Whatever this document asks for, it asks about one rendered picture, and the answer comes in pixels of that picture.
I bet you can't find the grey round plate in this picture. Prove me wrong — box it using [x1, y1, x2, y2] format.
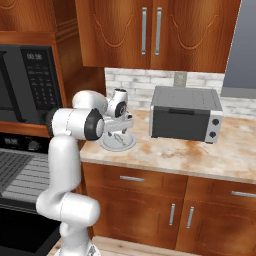
[98, 131, 138, 153]

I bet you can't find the dark oven knob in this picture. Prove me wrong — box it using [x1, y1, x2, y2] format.
[28, 140, 40, 151]

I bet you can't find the wooden wall cupboard door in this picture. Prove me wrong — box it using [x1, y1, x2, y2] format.
[75, 0, 154, 70]
[150, 0, 242, 74]

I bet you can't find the black toaster oven door handle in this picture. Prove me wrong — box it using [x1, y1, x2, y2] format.
[168, 108, 196, 116]

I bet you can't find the silver base cupboard handle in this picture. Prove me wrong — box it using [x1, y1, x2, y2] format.
[186, 206, 195, 230]
[168, 203, 176, 227]

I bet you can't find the black microwave oven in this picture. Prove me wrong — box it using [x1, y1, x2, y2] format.
[0, 44, 64, 126]

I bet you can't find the wooden base cupboard door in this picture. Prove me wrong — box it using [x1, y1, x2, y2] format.
[83, 188, 184, 250]
[175, 199, 256, 256]

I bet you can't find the grey wall socket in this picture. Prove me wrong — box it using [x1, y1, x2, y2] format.
[173, 71, 188, 88]

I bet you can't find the silver drawer handle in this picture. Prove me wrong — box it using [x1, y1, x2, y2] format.
[230, 190, 256, 199]
[119, 175, 146, 183]

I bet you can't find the wooden drawer front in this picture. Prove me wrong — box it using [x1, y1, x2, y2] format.
[81, 162, 189, 198]
[185, 176, 256, 210]

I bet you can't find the silver wall cupboard handle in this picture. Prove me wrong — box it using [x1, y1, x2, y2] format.
[155, 7, 163, 57]
[141, 7, 148, 56]

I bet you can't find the black built-in oven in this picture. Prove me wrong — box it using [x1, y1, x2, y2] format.
[0, 131, 83, 256]

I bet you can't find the dark toaster oven door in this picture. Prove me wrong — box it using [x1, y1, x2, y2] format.
[151, 108, 212, 142]

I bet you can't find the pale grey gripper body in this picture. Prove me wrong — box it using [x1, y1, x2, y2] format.
[102, 117, 135, 135]

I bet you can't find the black microwave door handle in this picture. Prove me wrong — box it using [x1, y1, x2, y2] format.
[1, 50, 27, 123]

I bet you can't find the wooden cupboard above microwave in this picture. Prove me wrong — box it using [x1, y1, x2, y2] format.
[0, 0, 57, 33]

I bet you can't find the grey toaster oven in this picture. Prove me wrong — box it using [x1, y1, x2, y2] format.
[148, 85, 224, 145]

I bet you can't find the black oven door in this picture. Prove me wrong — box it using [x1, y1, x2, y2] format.
[0, 199, 63, 256]

